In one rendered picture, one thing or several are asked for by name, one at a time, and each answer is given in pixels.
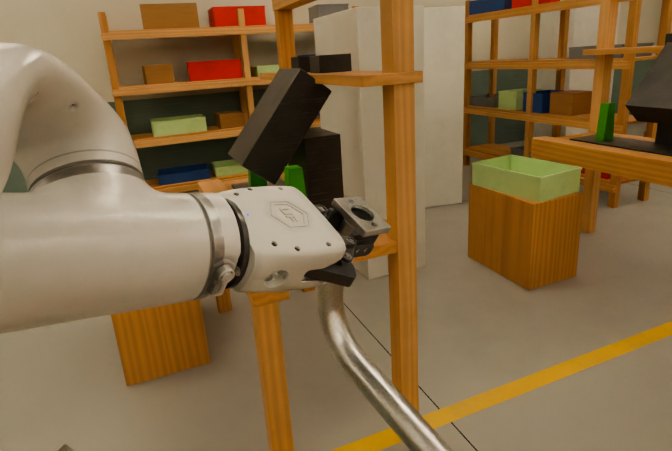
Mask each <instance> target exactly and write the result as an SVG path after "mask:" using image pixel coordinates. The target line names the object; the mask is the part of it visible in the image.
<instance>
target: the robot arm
mask: <svg viewBox="0 0 672 451"><path fill-rule="evenodd" d="M13 162H14V163H15V164H16V165H17V166H18V167H19V169H20V170H21V172H22V174H23V176H24V179H25V182H26V187H27V192H25V193H2V192H3V190H4V187H5V185H6V183H7V180H8V178H9V175H10V172H11V168H12V164H13ZM343 219H344V217H343V216H342V215H341V214H340V213H339V212H338V211H337V210H336V209H335V208H329V209H328V210H327V208H326V207H325V206H323V205H320V204H317V205H313V204H312V203H311V202H310V201H309V200H308V198H307V197H306V196H305V195H304V194H303V193H302V192H300V191H299V190H298V189H296V188H294V187H291V186H262V187H249V188H240V189H233V190H228V191H223V192H219V193H165V192H160V191H157V190H155V189H153V188H151V187H150V186H149V185H148V184H147V183H146V182H145V179H144V175H143V172H142V168H141V164H140V160H139V157H138V153H137V150H136V147H135V144H134V142H133V139H132V137H131V135H130V132H129V130H128V129H127V127H126V125H125V124H124V122H123V121H122V119H121V118H120V117H119V115H118V114H117V113H116V112H115V111H114V109H113V108H112V107H111V106H110V105H109V104H108V103H107V102H106V101H105V99H104V98H103V97H102V96H101V95H100V94H99V93H98V92H97V91H96V90H95V89H94V88H92V87H91V86H90V85H89V84H88V83H87V82H86V81H85V80H84V79H83V78H82V77H81V76H80V75H79V74H77V73H76V72H75V71H74V70H73V69H71V68H70V67H69V66H68V65H66V64H65V63H64V62H62V61H61V60H59V59H58V58H56V57H55V56H53V55H51V54H49V53H47V52H45V51H43V50H40V49H38V48H35V47H31V46H27V45H23V44H17V43H0V334H4V333H9V332H15V331H21V330H26V329H32V328H38V327H43V326H49V325H55V324H61V323H66V322H72V321H78V320H83V319H89V318H95V317H100V316H106V315H112V314H118V313H123V312H129V311H135V310H140V309H146V308H152V307H157V306H163V305H169V304H175V303H180V302H186V301H192V300H198V299H204V298H210V297H216V296H220V295H222V294H223V292H224V290H225V289H228V288H233V289H234V290H235V291H237V292H282V291H292V290H300V289H306V288H312V287H316V286H320V285H323V284H325V283H327V282H328V283H333V284H337V285H341V286H345V287H350V286H351V285H352V283H353V281H354V280H355V278H356V272H355V268H354V265H353V264H352V260H353V258H355V257H362V256H367V255H368V254H370V252H371V251H372V249H373V248H374V243H375V241H376V239H377V238H378V236H379V235H373V236H367V237H362V236H361V235H360V234H359V233H358V232H357V231H353V232H350V233H349V235H348V236H340V235H339V233H338V232H337V231H338V229H339V227H340V225H341V223H342V221H343Z"/></svg>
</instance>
